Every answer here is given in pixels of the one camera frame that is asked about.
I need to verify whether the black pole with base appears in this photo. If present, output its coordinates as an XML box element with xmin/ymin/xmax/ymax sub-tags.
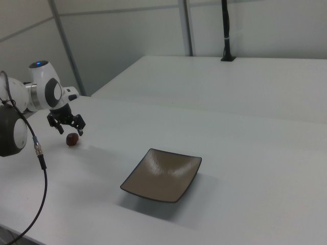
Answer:
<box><xmin>220</xmin><ymin>0</ymin><xmax>237</xmax><ymax>62</ymax></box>

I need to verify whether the small round brown chestnut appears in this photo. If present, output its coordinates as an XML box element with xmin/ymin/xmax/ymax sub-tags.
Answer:
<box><xmin>65</xmin><ymin>133</ymin><xmax>80</xmax><ymax>147</ymax></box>

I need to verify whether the square brown ceramic plate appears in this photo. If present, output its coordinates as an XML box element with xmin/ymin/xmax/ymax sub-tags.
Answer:
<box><xmin>119</xmin><ymin>148</ymin><xmax>203</xmax><ymax>204</ymax></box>

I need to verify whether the wide grey partition frame post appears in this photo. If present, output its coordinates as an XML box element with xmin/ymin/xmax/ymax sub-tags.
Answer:
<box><xmin>48</xmin><ymin>0</ymin><xmax>87</xmax><ymax>97</ymax></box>

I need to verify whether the black cable with metal connector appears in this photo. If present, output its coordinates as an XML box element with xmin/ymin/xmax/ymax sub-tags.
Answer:
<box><xmin>0</xmin><ymin>70</ymin><xmax>49</xmax><ymax>245</ymax></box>

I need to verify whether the narrow grey partition frame post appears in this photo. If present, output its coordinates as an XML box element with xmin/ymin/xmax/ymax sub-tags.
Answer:
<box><xmin>181</xmin><ymin>0</ymin><xmax>194</xmax><ymax>57</ymax></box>

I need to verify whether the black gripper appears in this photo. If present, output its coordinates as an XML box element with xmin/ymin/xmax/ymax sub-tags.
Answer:
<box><xmin>46</xmin><ymin>102</ymin><xmax>87</xmax><ymax>136</ymax></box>

